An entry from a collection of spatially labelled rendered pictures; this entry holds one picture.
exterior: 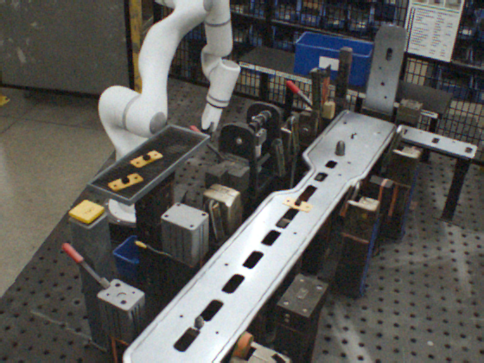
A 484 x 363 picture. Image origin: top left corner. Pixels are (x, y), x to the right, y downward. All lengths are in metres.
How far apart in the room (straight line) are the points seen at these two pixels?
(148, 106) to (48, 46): 2.60
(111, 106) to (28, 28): 2.56
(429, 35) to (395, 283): 1.03
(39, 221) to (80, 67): 1.34
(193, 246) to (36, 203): 2.15
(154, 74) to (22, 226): 1.77
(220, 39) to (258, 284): 0.92
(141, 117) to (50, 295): 0.61
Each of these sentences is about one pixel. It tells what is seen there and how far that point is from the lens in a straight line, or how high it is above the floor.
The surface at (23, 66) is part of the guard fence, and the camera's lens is 4.44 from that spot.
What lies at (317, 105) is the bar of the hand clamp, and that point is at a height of 1.09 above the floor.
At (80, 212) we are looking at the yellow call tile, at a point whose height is 1.16.
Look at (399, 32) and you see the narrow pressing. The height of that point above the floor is 1.32.
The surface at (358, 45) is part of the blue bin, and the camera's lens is 2.49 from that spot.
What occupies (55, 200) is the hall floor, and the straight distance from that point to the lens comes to 3.47.
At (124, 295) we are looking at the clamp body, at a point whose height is 1.06.
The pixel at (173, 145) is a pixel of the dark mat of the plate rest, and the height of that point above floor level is 1.16.
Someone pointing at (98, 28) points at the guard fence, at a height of 0.67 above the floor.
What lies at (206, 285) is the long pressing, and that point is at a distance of 1.39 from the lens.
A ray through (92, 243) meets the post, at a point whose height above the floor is 1.09.
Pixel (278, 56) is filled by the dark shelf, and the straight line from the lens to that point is 2.59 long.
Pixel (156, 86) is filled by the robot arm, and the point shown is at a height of 1.25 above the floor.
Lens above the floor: 1.97
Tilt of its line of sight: 34 degrees down
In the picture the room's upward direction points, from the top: 3 degrees clockwise
